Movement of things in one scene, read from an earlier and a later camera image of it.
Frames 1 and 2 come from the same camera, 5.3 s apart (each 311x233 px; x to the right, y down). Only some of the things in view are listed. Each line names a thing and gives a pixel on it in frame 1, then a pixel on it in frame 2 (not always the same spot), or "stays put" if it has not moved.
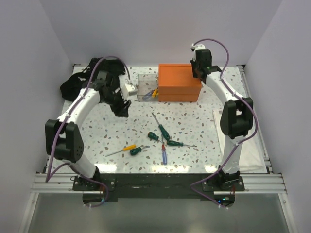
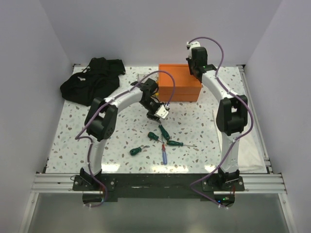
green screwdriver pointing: (176, 143) stays put
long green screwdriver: (165, 133) stays put
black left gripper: (120, 110) -> (152, 116)
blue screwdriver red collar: (164, 154) stays put
